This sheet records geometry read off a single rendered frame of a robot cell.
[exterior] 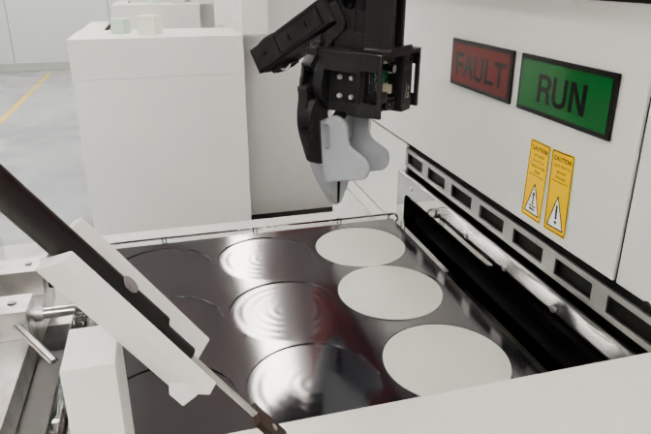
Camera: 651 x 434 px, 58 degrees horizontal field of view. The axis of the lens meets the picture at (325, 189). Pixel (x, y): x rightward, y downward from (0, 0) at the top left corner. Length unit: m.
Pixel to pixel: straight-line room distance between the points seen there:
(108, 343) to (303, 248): 0.43
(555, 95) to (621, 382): 0.23
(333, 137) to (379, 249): 0.18
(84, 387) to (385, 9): 0.36
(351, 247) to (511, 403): 0.35
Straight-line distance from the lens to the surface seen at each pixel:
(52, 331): 0.68
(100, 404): 0.26
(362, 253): 0.65
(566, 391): 0.38
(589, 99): 0.48
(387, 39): 0.49
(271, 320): 0.54
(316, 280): 0.60
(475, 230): 0.62
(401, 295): 0.57
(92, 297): 0.23
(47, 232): 0.23
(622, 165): 0.46
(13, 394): 0.55
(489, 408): 0.36
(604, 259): 0.49
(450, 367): 0.49
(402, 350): 0.50
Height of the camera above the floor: 1.19
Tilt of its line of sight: 20 degrees down
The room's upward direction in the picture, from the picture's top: straight up
